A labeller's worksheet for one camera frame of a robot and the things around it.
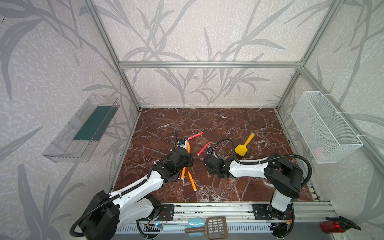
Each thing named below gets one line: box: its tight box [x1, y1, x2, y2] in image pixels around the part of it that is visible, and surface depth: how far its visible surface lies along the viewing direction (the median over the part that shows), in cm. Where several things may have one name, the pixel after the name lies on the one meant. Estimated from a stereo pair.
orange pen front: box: [187, 170, 198, 192], surface depth 84 cm
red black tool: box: [320, 216, 362, 234], surface depth 61 cm
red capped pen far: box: [187, 132, 204, 140], surface depth 107 cm
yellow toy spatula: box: [234, 133, 255, 157], surface depth 99 cm
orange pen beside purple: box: [181, 166, 187, 179], surface depth 88 cm
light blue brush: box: [162, 217, 206, 237], surface depth 70 cm
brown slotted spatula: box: [206, 215, 229, 240], surface depth 71 cm
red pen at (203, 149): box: [197, 142, 211, 156], surface depth 98 cm
